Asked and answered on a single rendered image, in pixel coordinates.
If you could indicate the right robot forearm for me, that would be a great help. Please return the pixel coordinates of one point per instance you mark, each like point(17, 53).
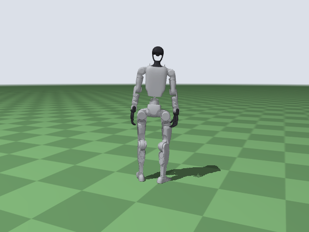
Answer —
point(175, 102)

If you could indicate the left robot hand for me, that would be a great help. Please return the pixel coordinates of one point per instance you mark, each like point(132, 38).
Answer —
point(133, 110)

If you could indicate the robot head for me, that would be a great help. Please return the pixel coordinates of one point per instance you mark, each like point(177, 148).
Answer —
point(157, 51)

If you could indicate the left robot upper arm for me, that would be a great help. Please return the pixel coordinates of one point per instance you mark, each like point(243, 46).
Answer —
point(139, 79)

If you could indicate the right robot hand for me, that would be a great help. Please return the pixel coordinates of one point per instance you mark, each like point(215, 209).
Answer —
point(175, 119)

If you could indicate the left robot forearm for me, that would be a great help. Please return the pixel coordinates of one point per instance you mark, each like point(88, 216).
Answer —
point(135, 98)

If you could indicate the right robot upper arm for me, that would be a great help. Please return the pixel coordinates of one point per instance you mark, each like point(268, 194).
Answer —
point(172, 81)

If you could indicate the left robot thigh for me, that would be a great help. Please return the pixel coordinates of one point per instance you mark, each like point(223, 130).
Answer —
point(141, 126)

